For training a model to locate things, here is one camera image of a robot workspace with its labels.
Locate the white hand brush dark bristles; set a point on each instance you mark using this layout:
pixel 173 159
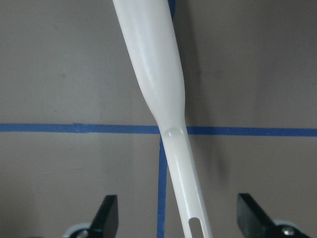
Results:
pixel 149 36

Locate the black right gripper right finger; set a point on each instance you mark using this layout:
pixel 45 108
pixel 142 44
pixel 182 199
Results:
pixel 254 222

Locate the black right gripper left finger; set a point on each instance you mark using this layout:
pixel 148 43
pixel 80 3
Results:
pixel 103 225

